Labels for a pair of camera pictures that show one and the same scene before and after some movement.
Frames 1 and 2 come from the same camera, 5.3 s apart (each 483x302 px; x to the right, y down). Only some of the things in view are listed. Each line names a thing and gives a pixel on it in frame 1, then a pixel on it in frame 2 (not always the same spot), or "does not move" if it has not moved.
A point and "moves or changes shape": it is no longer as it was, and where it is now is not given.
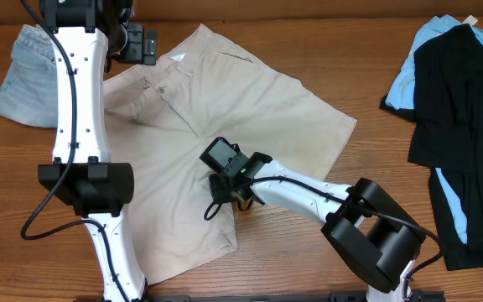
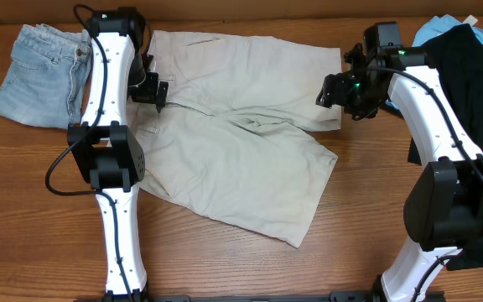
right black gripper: [217, 190] → [329, 90]
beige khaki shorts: [161, 117] moves or changes shape
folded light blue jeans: [31, 95] does not move
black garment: [461, 126] does not move
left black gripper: [142, 48] → [158, 94]
